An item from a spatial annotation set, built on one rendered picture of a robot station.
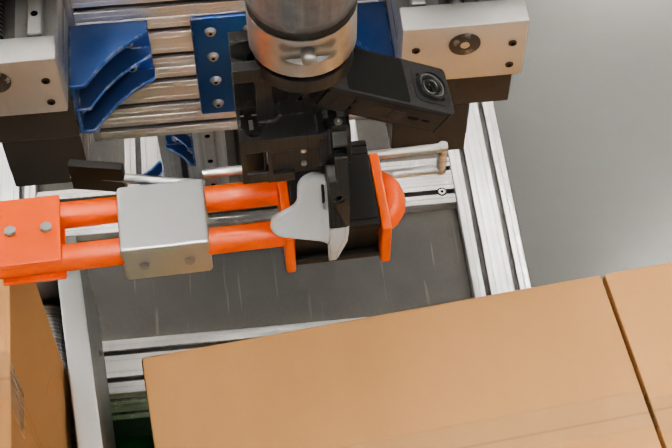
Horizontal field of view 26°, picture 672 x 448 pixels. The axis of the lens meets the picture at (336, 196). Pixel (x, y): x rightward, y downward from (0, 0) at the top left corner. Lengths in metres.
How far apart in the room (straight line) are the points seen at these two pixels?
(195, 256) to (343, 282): 1.12
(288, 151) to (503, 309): 0.84
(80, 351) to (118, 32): 0.39
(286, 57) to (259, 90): 0.06
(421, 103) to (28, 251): 0.33
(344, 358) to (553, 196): 0.90
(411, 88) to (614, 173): 1.64
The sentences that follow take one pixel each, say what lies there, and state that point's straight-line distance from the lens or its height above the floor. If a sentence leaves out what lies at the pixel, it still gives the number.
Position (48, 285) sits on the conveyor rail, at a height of 0.58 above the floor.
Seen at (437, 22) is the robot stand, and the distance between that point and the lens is 1.54.
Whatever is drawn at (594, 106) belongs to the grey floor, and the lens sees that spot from 2.76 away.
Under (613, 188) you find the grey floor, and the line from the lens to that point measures 2.66.
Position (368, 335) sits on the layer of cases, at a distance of 1.83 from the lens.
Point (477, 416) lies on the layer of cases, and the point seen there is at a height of 0.54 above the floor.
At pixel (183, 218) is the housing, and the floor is 1.20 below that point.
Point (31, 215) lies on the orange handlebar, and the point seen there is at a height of 1.19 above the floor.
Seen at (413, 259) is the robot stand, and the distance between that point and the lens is 2.29.
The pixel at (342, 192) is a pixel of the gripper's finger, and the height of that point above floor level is 1.27.
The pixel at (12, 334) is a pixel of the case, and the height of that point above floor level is 0.94.
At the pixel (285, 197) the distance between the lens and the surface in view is 1.15.
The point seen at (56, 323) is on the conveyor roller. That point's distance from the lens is 1.88.
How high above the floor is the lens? 2.16
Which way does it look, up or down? 56 degrees down
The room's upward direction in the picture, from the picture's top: straight up
